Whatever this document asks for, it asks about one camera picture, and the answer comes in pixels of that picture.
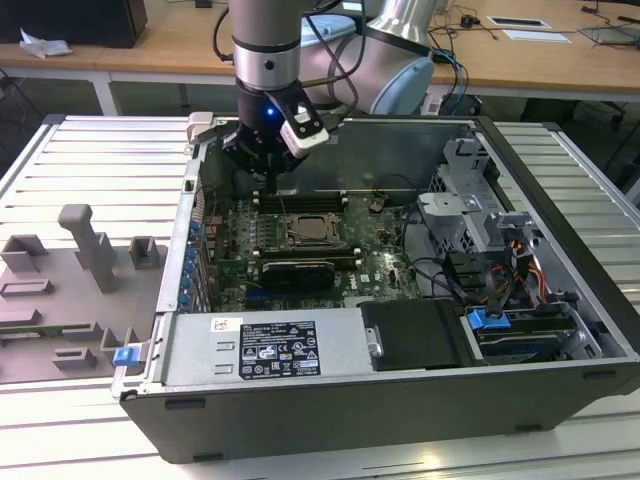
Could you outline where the grey parts rack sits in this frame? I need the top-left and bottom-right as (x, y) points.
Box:
(0, 203), (169, 386)

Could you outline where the crumpled white paper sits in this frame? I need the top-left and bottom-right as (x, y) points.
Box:
(18, 27), (72, 57)

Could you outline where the black plastic shroud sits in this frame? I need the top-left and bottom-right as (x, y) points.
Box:
(359, 298), (474, 372)

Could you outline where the black graphics card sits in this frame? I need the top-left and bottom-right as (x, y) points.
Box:
(260, 258), (336, 294)

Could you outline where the clear plastic tray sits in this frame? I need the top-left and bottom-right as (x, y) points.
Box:
(579, 22), (640, 50)

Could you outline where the flat black disk wire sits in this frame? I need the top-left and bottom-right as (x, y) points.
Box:
(482, 264), (504, 321)

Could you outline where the green RAM stick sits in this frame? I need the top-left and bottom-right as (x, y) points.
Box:
(0, 325), (99, 340)

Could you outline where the silver power supply unit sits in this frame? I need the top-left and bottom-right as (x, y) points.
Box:
(149, 307), (386, 389)

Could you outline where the silver CPU chip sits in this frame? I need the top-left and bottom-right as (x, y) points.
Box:
(294, 217), (326, 239)

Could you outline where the hard disk in blue carrier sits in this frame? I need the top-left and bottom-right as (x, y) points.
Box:
(464, 308), (576, 365)

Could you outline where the blue expansion slot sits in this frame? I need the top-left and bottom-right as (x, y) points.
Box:
(244, 285), (274, 307)

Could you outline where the black RAM slot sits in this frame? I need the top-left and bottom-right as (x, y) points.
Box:
(248, 253), (362, 260)
(248, 246), (362, 253)
(248, 257), (362, 264)
(254, 190), (349, 198)
(254, 200), (349, 208)
(254, 195), (349, 203)
(248, 250), (362, 257)
(254, 205), (349, 213)

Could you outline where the black and grey PC case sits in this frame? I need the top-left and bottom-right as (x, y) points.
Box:
(112, 113), (640, 464)

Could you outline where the thick black cable loop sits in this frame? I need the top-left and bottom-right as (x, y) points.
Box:
(407, 257), (469, 306)

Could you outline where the grey case latch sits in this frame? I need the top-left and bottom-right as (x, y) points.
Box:
(185, 112), (216, 146)

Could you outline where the wooden desk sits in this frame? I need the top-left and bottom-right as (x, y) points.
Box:
(0, 0), (640, 109)

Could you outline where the perforated metal drive cage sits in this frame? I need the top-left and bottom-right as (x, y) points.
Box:
(417, 137), (539, 254)

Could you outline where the yellow red wire bundle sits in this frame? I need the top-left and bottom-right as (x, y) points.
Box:
(504, 239), (549, 306)

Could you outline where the white desk cable outlet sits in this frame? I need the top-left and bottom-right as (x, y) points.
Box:
(487, 14), (550, 28)

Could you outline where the CPU socket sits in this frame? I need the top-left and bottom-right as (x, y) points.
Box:
(279, 212), (352, 251)

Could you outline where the black desktop computer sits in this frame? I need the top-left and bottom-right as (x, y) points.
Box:
(0, 0), (149, 50)

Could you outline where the blue cable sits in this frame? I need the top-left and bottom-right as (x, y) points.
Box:
(433, 47), (471, 109)

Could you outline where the green motherboard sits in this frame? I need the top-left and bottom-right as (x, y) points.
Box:
(199, 189), (426, 311)

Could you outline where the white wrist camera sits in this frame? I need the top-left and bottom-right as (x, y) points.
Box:
(277, 92), (331, 154)

